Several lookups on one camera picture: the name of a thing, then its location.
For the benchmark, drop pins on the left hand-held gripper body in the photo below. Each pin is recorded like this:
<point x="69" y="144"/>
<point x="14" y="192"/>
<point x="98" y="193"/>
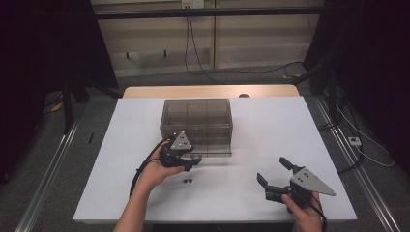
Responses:
<point x="181" y="143"/>

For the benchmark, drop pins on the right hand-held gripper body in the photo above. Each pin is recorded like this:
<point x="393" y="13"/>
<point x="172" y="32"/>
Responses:
<point x="309" y="182"/>

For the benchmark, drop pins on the smoky clear drawer organizer case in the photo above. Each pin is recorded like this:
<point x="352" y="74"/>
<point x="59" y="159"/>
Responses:
<point x="196" y="111"/>

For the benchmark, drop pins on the person's left hand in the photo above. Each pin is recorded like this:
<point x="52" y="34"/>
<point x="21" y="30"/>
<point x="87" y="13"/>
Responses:
<point x="158" y="175"/>

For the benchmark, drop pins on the person's right hand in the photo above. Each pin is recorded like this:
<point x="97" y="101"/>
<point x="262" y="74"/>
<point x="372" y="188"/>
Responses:
<point x="304" y="219"/>

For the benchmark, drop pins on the white table board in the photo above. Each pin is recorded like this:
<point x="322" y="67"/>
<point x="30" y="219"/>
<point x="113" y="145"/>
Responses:
<point x="257" y="129"/>

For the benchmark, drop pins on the wooden table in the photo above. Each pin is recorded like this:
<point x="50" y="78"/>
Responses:
<point x="193" y="91"/>

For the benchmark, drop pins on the white power strip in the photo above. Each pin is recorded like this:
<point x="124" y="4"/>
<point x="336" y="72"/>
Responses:
<point x="354" y="140"/>

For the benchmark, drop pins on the dark table grommet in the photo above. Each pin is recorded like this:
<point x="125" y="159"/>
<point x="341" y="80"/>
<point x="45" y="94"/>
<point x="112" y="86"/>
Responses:
<point x="244" y="95"/>

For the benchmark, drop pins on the black cabinet hook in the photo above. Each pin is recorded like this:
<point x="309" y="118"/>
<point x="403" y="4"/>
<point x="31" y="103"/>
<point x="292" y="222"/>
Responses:
<point x="128" y="55"/>
<point x="165" y="53"/>

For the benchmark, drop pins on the black stand leg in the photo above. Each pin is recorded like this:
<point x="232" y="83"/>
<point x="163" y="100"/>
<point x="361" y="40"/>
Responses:
<point x="67" y="109"/>

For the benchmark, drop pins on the beige counter unit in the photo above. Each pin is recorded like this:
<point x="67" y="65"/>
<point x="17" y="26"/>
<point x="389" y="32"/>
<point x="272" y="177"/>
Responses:
<point x="257" y="38"/>

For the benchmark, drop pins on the yellow tape piece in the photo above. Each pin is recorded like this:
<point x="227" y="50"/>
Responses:
<point x="56" y="107"/>

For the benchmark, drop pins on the black curtain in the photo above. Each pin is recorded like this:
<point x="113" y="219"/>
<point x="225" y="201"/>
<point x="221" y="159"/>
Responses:
<point x="38" y="64"/>
<point x="380" y="64"/>

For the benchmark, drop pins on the black metal crossbar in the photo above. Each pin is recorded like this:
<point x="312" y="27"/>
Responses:
<point x="225" y="12"/>

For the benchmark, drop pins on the metal floor rail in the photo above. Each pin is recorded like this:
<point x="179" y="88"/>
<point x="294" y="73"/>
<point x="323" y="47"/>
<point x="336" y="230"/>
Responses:
<point x="361" y="180"/>
<point x="48" y="180"/>

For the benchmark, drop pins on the white wall socket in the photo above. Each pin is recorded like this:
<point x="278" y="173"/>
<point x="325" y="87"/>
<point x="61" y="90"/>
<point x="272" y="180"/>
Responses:
<point x="196" y="3"/>

